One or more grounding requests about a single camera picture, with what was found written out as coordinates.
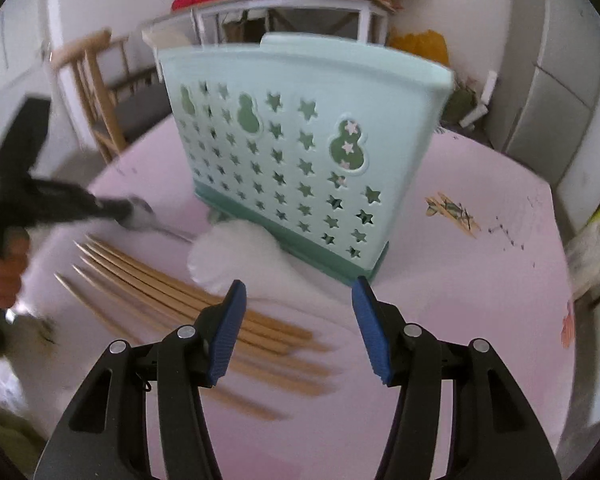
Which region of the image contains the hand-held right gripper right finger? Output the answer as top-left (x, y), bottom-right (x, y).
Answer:
top-left (351, 275), bottom-right (563, 480)

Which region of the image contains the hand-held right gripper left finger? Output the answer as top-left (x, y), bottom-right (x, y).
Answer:
top-left (32, 279), bottom-right (248, 480)

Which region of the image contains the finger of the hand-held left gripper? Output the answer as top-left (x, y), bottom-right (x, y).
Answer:
top-left (30, 179), bottom-right (142, 226)

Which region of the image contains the bundle of wooden chopsticks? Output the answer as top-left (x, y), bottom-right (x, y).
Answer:
top-left (55, 232), bottom-right (342, 422)

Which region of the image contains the small metal spoon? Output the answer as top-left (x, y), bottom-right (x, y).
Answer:
top-left (125, 199), bottom-right (198, 242)

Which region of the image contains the white plastic ladle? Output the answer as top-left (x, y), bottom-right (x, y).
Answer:
top-left (187, 222), bottom-right (306, 303)

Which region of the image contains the mint green utensil holder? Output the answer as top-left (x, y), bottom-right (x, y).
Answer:
top-left (157, 32), bottom-right (454, 287)

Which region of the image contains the person's left hand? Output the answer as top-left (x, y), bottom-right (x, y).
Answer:
top-left (0, 236), bottom-right (32, 309)

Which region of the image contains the wooden chair dark seat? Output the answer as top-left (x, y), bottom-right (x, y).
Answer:
top-left (49, 30), bottom-right (167, 162)

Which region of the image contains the white fleece garment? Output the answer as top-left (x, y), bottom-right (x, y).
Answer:
top-left (0, 354), bottom-right (31, 411)

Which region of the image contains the yellow green rice bag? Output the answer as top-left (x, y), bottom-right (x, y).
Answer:
top-left (564, 199), bottom-right (600, 303)

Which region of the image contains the yellow plastic bag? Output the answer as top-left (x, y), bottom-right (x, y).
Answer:
top-left (390, 30), bottom-right (451, 68)

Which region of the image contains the grey refrigerator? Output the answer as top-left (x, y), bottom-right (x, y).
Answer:
top-left (490, 0), bottom-right (600, 187)

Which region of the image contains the white frame desk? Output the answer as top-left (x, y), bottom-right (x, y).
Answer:
top-left (145, 0), bottom-right (397, 52)

